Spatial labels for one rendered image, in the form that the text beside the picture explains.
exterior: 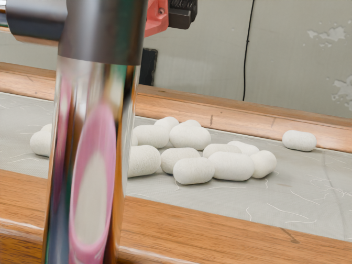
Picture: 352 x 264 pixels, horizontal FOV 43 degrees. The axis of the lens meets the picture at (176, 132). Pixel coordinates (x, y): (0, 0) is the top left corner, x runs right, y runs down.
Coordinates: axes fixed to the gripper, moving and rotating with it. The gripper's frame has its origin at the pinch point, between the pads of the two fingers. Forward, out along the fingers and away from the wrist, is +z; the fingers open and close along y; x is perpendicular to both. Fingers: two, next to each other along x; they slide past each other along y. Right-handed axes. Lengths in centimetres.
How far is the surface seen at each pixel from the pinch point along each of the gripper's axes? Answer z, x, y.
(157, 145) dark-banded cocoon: 11.6, 1.5, 6.6
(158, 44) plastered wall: -145, 126, -48
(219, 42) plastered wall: -151, 122, -15
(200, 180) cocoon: 16.9, -2.8, 11.6
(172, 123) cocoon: 7.2, 3.5, 6.7
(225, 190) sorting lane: 17.0, -2.3, 13.3
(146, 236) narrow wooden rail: 26.5, -13.2, 11.6
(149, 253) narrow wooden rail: 27.4, -13.9, 12.0
